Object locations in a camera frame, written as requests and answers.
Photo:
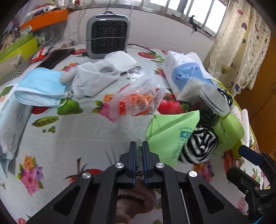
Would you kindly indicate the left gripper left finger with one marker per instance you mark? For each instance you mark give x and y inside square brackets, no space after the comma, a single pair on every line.
[92,198]

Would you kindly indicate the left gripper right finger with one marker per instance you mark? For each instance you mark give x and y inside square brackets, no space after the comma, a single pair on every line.
[186,197]

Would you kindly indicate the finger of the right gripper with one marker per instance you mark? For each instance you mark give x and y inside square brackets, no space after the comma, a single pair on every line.
[263,160]
[261,203]

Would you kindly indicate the white towel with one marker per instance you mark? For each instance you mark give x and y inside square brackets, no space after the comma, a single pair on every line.
[243,118]

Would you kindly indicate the black white striped sock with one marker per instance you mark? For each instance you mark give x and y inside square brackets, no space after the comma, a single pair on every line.
[200,146]
[225,95]

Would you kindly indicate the green microfiber cloth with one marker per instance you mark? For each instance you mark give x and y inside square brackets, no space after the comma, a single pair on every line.
[167,134]

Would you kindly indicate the orange printed plastic bag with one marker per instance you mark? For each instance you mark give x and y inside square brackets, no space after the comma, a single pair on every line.
[138,98]

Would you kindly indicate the grey white sock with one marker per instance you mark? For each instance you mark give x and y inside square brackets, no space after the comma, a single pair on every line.
[88,79]

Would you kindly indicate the blue face masks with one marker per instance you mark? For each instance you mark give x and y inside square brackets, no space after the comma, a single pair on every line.
[42,87]

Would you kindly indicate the yellow-green cardboard box tray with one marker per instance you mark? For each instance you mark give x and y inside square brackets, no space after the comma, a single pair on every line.
[237,144]

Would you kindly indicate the green cream jar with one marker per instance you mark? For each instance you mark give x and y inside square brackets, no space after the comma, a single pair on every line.
[228,130]

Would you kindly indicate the clear lidded plastic jar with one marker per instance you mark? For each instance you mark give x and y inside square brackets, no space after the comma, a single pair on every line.
[212,105]

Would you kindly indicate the heart patterned curtain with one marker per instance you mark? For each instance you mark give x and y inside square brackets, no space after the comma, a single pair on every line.
[242,45]

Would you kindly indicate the blue tissue pack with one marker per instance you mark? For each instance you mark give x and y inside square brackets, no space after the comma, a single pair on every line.
[185,75]

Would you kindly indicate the wet wipes pack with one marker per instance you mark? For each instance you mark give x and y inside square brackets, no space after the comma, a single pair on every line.
[14,117]

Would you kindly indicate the black smartphone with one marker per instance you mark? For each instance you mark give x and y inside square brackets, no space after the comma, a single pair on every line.
[55,58]

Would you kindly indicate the zigzag patterned tray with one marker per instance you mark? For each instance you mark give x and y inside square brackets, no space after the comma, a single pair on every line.
[13,67]

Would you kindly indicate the grey space heater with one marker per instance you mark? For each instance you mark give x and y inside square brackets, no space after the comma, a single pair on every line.
[107,33]

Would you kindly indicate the green boxes stack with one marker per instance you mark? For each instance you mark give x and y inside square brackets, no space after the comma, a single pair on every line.
[24,46]

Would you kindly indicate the orange lidded storage box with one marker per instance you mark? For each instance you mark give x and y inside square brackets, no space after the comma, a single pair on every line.
[46,19]

